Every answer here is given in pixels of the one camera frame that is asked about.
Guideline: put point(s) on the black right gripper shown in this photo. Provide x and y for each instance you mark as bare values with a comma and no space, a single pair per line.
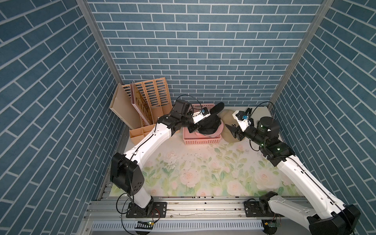
234,131

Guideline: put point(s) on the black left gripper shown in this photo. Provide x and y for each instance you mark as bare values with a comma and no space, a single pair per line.
194,126

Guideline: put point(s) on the black baseball cap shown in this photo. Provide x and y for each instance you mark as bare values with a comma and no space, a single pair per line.
214,111

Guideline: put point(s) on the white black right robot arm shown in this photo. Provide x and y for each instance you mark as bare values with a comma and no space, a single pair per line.
328,215

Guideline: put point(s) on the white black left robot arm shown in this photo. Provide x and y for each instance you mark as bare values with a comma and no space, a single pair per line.
126,169

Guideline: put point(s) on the pink baseball cap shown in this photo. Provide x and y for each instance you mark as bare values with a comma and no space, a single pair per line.
211,132

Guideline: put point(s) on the pink plastic basket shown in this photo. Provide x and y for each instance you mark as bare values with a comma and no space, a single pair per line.
191,138

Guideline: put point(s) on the black stapler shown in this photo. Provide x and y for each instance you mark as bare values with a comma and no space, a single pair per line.
248,111

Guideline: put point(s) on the floral table mat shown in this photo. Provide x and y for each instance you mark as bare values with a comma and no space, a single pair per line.
228,168

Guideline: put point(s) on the orange plastic file organizer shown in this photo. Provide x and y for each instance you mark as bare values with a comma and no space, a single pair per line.
156,93

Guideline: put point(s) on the wanted poster book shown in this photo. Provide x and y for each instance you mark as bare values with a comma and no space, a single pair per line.
141,106

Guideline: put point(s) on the beige cardboard folder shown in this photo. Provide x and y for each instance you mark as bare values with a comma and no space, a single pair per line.
121,105

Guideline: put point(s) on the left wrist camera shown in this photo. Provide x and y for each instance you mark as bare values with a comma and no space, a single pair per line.
200,115

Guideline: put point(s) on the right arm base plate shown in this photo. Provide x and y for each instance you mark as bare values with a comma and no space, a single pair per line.
252,209

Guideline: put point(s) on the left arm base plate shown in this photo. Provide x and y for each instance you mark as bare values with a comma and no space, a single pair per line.
153,209

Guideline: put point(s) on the aluminium mounting rail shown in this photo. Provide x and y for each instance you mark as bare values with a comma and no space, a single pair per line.
182,215

